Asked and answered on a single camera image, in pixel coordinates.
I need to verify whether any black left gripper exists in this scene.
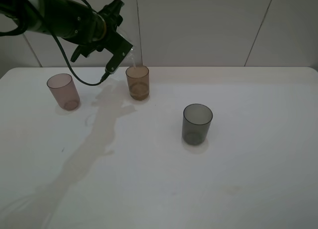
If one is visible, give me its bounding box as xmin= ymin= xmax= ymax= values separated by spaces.
xmin=71 ymin=0 xmax=124 ymax=63

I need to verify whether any clear plastic water bottle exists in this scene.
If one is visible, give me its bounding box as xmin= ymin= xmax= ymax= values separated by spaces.
xmin=117 ymin=27 xmax=136 ymax=66

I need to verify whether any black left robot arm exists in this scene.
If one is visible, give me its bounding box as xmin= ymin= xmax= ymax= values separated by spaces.
xmin=0 ymin=0 xmax=131 ymax=65

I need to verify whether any orange translucent cup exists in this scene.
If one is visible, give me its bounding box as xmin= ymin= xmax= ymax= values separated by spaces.
xmin=126 ymin=66 xmax=150 ymax=101

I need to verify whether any pink translucent cup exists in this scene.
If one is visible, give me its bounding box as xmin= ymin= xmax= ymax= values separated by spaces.
xmin=47 ymin=74 xmax=80 ymax=111

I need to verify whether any dark grey translucent cup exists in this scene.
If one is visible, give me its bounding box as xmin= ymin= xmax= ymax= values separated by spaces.
xmin=182 ymin=103 xmax=213 ymax=146

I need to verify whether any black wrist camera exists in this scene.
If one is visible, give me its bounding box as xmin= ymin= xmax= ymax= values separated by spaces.
xmin=104 ymin=31 xmax=127 ymax=74

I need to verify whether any black camera cable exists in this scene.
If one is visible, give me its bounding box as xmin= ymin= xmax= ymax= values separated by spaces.
xmin=51 ymin=32 xmax=110 ymax=86

